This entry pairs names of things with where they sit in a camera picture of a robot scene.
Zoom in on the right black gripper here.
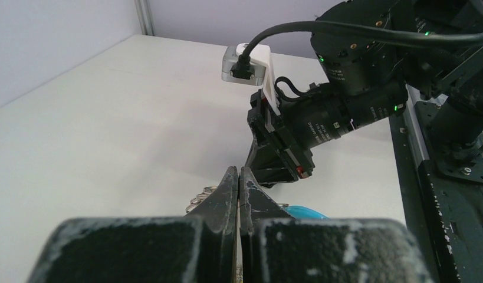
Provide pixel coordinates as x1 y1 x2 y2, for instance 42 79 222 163
244 81 408 188

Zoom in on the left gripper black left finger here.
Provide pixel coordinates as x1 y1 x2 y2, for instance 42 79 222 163
28 166 239 282

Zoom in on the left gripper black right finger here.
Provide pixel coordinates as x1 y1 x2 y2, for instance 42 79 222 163
239 167 433 282

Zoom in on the blue keyring with keys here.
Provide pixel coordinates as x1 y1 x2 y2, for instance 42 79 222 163
184 185 330 221

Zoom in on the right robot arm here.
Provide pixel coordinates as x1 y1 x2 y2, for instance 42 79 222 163
230 1 483 187

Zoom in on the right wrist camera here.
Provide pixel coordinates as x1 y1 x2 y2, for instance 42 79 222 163
221 43 280 132

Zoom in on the black mounting base rail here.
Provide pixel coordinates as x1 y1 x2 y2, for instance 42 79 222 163
389 87 483 282

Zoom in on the right camera cable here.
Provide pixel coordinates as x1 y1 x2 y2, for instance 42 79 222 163
230 20 483 81

